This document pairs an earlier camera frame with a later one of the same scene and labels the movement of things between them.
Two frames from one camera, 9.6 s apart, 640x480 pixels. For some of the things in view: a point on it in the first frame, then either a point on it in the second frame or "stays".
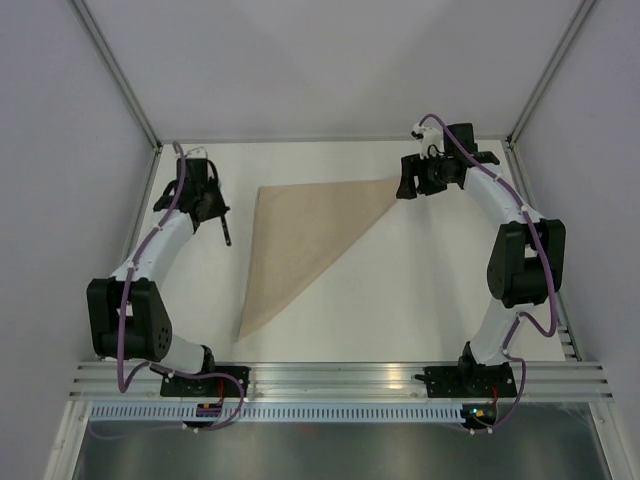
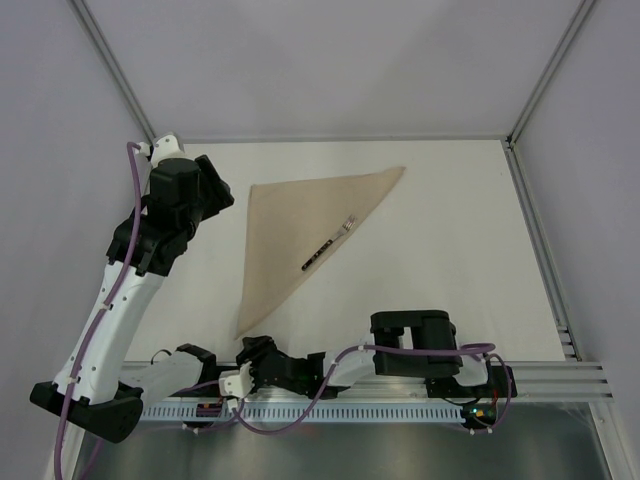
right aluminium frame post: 580,15 stays
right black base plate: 469,381 stays
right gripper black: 413,165 -> 262,344
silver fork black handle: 226,232 -> 346,227
